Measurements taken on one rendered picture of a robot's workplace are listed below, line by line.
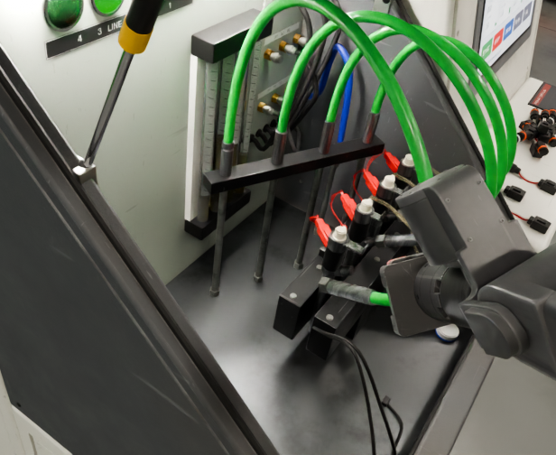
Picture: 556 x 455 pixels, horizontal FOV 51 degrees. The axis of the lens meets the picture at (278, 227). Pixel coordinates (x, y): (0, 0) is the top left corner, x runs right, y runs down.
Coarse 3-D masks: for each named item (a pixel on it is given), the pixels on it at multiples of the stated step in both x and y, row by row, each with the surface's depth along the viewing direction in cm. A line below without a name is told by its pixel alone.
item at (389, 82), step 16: (288, 0) 62; (304, 0) 60; (320, 0) 59; (272, 16) 67; (336, 16) 57; (256, 32) 70; (352, 32) 56; (368, 48) 55; (240, 64) 75; (384, 64) 54; (240, 80) 77; (384, 80) 54; (400, 96) 54; (400, 112) 54; (416, 128) 53; (224, 144) 84; (416, 144) 53; (416, 160) 54; (432, 176) 54; (384, 304) 64
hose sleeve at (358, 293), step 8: (328, 288) 72; (336, 288) 71; (344, 288) 70; (352, 288) 69; (360, 288) 68; (368, 288) 67; (344, 296) 70; (352, 296) 68; (360, 296) 67; (368, 296) 66
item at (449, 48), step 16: (384, 32) 80; (432, 32) 76; (448, 48) 76; (352, 64) 85; (464, 64) 76; (480, 80) 76; (336, 96) 89; (480, 96) 77; (336, 112) 91; (496, 112) 77; (496, 128) 78; (320, 144) 95; (496, 144) 79; (496, 192) 82
